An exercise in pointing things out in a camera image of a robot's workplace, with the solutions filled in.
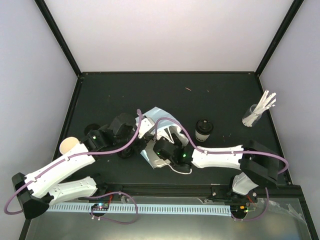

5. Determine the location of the light blue paper bag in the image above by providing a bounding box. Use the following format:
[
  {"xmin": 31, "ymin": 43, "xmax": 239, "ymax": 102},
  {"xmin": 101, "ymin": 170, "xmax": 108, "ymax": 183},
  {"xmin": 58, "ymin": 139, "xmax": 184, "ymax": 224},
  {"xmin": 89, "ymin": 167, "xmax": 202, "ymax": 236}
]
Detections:
[{"xmin": 135, "ymin": 107, "xmax": 192, "ymax": 175}]

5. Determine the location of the black paper coffee cup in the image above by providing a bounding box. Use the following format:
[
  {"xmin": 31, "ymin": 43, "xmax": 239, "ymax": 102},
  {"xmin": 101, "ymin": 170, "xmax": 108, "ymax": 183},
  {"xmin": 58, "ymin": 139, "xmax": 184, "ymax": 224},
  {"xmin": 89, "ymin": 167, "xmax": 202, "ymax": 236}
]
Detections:
[{"xmin": 195, "ymin": 119, "xmax": 214, "ymax": 142}]

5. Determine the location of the black coffee cup lid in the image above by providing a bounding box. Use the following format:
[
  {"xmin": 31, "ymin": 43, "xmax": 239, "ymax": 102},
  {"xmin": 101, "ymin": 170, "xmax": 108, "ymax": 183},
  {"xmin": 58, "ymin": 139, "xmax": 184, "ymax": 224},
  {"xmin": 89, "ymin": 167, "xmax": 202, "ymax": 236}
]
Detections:
[{"xmin": 117, "ymin": 146, "xmax": 135, "ymax": 159}]

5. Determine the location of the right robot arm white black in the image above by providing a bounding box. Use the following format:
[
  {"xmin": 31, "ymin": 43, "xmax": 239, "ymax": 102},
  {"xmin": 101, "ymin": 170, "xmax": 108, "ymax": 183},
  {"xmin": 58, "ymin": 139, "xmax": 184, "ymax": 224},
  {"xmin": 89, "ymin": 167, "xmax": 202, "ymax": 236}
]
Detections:
[{"xmin": 151, "ymin": 139, "xmax": 279, "ymax": 196}]

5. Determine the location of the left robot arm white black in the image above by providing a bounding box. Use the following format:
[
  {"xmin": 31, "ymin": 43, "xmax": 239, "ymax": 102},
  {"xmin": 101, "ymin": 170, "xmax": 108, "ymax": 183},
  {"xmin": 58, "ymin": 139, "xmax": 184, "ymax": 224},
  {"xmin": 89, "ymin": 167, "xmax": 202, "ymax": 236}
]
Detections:
[{"xmin": 11, "ymin": 111, "xmax": 154, "ymax": 220}]

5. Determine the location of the clear glass straw holder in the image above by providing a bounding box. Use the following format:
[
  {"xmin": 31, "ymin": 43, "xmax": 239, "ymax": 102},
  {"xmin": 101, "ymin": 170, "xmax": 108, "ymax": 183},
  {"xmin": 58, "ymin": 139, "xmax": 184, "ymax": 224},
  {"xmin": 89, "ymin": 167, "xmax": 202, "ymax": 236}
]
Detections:
[{"xmin": 242, "ymin": 104, "xmax": 262, "ymax": 128}]

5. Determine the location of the left circuit board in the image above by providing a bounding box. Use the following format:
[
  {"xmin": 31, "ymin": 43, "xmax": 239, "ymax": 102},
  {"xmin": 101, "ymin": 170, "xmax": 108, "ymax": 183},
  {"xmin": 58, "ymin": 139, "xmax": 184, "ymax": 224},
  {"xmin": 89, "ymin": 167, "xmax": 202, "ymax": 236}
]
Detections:
[{"xmin": 91, "ymin": 203, "xmax": 109, "ymax": 211}]

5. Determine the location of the circuit board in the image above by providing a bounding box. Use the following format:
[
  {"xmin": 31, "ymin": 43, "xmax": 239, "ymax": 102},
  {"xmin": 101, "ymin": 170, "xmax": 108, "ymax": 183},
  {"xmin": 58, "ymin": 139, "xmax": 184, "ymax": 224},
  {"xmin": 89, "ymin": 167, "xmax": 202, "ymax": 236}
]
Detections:
[
  {"xmin": 91, "ymin": 203, "xmax": 109, "ymax": 211},
  {"xmin": 230, "ymin": 204, "xmax": 257, "ymax": 213}
]

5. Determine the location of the right circuit board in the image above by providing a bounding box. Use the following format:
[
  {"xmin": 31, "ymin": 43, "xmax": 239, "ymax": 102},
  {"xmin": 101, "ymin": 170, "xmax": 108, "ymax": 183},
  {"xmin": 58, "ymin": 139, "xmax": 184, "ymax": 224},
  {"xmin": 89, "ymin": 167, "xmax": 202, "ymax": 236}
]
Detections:
[{"xmin": 230, "ymin": 204, "xmax": 257, "ymax": 213}]

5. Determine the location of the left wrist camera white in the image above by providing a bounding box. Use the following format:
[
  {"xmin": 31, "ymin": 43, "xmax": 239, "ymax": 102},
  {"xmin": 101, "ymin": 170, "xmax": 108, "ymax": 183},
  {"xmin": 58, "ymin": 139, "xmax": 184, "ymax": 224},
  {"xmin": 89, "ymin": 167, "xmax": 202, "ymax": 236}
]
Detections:
[{"xmin": 138, "ymin": 117, "xmax": 155, "ymax": 139}]

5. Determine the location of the black aluminium frame rail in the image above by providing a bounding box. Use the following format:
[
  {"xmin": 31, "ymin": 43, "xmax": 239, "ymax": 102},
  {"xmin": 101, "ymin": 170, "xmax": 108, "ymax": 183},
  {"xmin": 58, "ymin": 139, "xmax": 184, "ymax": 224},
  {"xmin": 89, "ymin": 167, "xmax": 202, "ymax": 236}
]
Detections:
[{"xmin": 96, "ymin": 183, "xmax": 303, "ymax": 203}]

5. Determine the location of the light blue slotted cable duct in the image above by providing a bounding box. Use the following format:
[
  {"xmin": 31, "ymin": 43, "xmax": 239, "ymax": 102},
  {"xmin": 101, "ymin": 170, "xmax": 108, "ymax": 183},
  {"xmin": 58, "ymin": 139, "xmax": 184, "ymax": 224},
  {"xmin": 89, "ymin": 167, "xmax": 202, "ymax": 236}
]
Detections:
[{"xmin": 47, "ymin": 202, "xmax": 232, "ymax": 217}]

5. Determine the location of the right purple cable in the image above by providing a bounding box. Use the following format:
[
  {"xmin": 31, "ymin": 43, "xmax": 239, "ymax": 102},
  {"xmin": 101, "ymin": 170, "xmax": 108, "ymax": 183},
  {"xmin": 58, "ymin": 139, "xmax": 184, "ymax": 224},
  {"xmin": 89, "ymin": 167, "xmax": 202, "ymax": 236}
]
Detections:
[{"xmin": 154, "ymin": 117, "xmax": 289, "ymax": 222}]

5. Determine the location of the purple cable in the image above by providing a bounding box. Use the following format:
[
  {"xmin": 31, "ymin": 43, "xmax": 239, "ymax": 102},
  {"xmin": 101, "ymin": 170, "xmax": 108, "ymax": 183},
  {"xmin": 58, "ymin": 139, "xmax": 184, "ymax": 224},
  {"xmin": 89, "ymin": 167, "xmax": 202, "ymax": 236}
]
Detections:
[
  {"xmin": 4, "ymin": 108, "xmax": 143, "ymax": 225},
  {"xmin": 154, "ymin": 117, "xmax": 289, "ymax": 222}
]

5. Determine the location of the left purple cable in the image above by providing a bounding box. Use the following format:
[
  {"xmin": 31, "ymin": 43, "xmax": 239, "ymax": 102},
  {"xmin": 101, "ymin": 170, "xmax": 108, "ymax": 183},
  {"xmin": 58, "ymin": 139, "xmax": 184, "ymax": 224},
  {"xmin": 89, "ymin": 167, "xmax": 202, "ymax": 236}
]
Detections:
[{"xmin": 4, "ymin": 108, "xmax": 143, "ymax": 225}]

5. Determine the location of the left black frame post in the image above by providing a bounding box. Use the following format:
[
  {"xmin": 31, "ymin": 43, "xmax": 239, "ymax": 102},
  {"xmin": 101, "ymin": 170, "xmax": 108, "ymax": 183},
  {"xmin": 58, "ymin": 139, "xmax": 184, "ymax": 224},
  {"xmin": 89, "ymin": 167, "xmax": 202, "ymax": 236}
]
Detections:
[{"xmin": 34, "ymin": 0, "xmax": 82, "ymax": 77}]

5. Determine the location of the black frame post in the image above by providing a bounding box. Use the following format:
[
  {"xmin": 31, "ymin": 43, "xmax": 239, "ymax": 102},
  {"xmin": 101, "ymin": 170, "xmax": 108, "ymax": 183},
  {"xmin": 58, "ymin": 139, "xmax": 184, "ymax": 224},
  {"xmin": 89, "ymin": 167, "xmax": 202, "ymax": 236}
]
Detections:
[
  {"xmin": 255, "ymin": 0, "xmax": 304, "ymax": 77},
  {"xmin": 34, "ymin": 0, "xmax": 82, "ymax": 77}
]

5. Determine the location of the right black frame post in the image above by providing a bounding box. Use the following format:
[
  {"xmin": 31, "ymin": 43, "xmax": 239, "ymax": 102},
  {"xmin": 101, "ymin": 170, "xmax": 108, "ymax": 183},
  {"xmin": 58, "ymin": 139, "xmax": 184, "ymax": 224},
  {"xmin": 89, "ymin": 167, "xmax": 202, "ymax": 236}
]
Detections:
[{"xmin": 255, "ymin": 0, "xmax": 304, "ymax": 77}]

